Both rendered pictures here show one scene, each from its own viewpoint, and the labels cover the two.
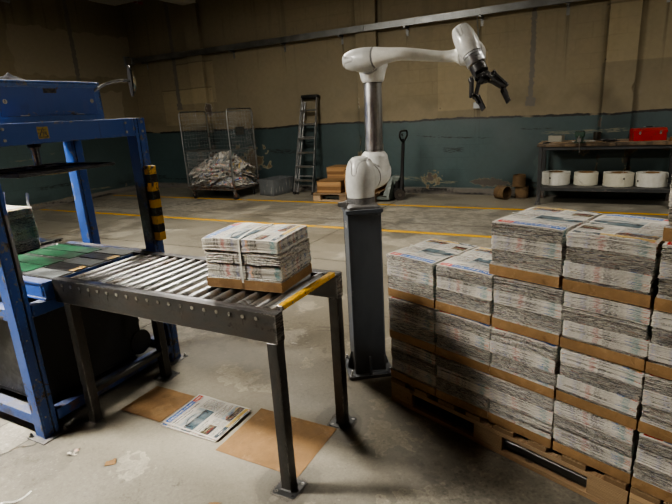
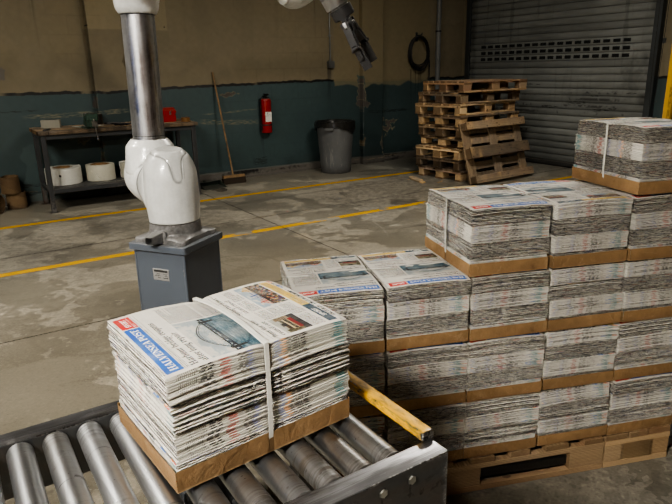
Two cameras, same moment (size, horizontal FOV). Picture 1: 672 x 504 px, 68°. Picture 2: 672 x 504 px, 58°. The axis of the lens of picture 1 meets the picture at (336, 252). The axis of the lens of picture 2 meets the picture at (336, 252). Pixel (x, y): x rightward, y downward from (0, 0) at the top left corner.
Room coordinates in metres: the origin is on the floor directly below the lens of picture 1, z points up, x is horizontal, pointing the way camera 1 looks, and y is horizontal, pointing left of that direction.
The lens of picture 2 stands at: (1.42, 1.19, 1.49)
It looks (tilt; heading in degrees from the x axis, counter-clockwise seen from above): 17 degrees down; 299
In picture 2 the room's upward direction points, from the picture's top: 1 degrees counter-clockwise
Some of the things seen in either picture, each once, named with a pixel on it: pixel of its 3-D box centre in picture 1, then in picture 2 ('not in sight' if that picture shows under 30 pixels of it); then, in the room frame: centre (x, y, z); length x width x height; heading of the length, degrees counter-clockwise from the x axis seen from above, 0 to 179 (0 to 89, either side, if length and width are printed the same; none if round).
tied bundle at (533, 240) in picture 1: (545, 243); (483, 227); (1.96, -0.86, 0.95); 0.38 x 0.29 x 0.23; 133
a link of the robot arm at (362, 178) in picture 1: (360, 176); (170, 183); (2.74, -0.16, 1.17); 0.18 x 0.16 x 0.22; 151
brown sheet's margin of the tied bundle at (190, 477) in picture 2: (240, 272); (184, 429); (2.18, 0.45, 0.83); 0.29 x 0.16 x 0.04; 156
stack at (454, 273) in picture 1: (511, 351); (445, 367); (2.05, -0.78, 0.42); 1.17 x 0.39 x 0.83; 41
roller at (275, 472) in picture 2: (257, 289); (248, 441); (2.09, 0.36, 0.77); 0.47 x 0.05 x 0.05; 152
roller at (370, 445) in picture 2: (294, 294); (330, 411); (2.00, 0.19, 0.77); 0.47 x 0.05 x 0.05; 152
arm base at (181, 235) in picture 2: (357, 202); (171, 229); (2.73, -0.14, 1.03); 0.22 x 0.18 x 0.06; 96
